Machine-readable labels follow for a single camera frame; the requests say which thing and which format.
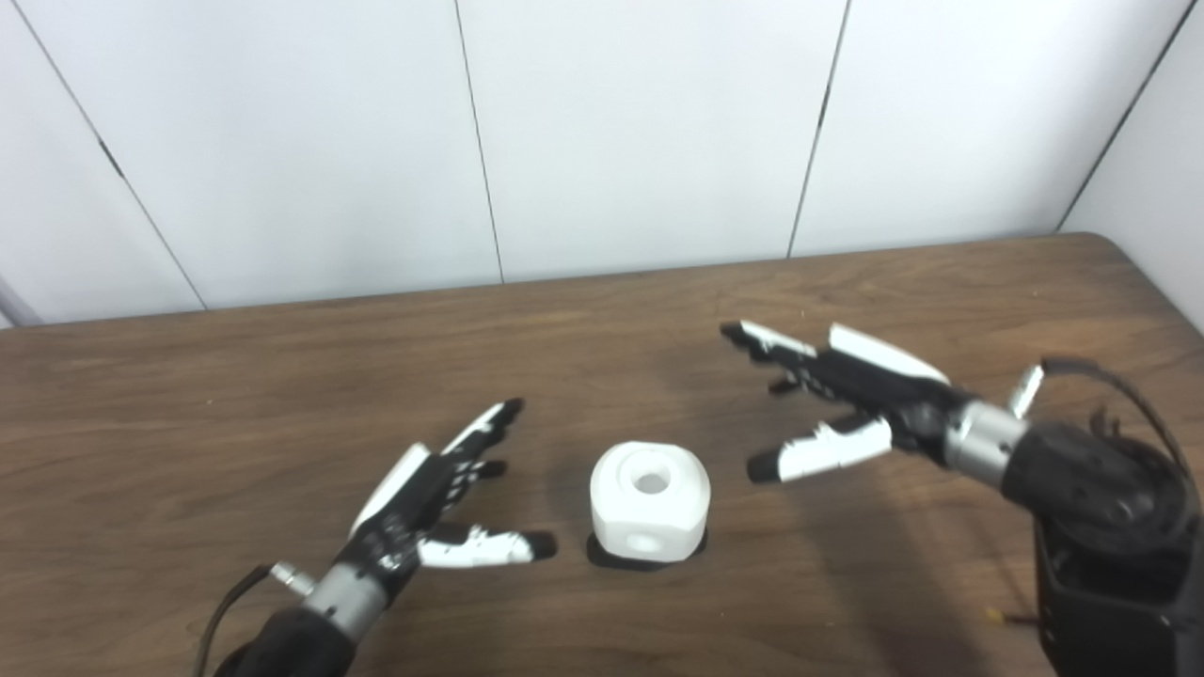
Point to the round white plastic piece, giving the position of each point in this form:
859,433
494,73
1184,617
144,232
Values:
649,517

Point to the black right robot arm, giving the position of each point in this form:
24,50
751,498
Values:
1101,527

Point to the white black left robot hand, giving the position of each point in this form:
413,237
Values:
419,498

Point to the grey wall corner strip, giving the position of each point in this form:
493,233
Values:
17,303

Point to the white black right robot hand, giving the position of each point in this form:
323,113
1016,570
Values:
884,385

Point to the black flanged holder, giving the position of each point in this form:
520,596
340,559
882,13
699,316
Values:
611,562

